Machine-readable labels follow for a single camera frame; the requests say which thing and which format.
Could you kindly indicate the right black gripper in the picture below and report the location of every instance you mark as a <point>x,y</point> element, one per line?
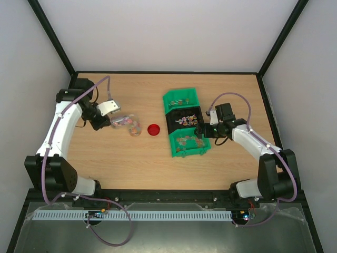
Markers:
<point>201,130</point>

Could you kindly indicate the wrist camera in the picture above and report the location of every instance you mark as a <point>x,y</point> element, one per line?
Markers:
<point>109,106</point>
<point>212,117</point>

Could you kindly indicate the black aluminium rail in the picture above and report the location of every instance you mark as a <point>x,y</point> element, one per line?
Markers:
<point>205,198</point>

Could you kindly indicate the light blue cable duct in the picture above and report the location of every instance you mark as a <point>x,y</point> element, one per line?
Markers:
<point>115,215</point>

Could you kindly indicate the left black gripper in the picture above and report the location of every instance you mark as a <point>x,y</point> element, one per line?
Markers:
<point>105,122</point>

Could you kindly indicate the black bin with swirl lollipops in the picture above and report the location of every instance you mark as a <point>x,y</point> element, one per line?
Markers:
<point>183,118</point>

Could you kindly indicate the red round lid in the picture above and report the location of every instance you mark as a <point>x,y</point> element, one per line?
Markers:
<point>153,130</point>

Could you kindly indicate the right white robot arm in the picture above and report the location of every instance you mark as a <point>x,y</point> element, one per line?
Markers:
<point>277,176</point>

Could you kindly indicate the clear plastic cup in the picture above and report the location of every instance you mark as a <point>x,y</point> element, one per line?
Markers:
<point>134,128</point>

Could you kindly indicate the green bin with gummies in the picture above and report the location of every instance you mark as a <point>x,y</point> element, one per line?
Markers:
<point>184,142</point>

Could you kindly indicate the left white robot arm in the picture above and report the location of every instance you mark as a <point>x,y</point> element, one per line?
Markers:
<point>49,169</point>

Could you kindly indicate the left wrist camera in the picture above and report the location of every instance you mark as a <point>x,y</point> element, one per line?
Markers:
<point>109,106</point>

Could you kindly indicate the metal scoop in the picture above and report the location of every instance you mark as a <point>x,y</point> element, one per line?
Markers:
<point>121,121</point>

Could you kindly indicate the green bin with lollipops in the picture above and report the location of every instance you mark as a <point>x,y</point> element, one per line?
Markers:
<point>180,99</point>

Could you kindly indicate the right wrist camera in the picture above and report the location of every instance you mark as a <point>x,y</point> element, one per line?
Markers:
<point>212,117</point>

